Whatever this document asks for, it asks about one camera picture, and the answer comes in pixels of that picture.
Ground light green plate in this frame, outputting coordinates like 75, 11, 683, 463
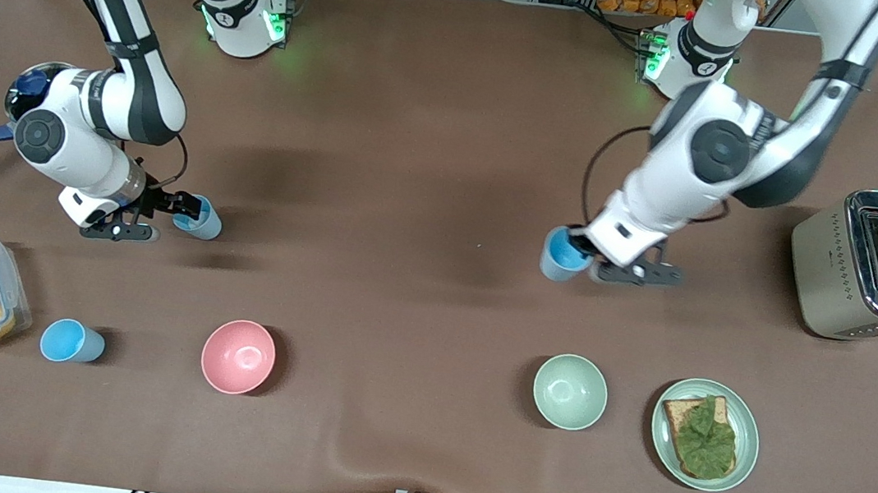
644, 374, 767, 493

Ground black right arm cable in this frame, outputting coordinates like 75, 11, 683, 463
133, 128, 193, 194

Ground blue plastic cup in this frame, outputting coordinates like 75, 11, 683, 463
538, 223, 600, 287
38, 316, 108, 368
170, 192, 226, 243

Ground green lettuce leaf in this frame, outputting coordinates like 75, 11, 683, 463
668, 392, 743, 481

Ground toast slice under lettuce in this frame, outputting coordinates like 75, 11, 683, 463
655, 389, 745, 485

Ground silver beige toaster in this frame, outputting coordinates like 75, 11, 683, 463
779, 181, 878, 345

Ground light green bowl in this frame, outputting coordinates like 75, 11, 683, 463
529, 350, 613, 435

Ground brown table cloth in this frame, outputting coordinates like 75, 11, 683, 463
0, 0, 878, 493

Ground pink bowl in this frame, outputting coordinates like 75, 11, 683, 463
197, 315, 281, 399

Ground glass pot lid steel rim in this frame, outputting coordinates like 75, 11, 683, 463
3, 58, 76, 127

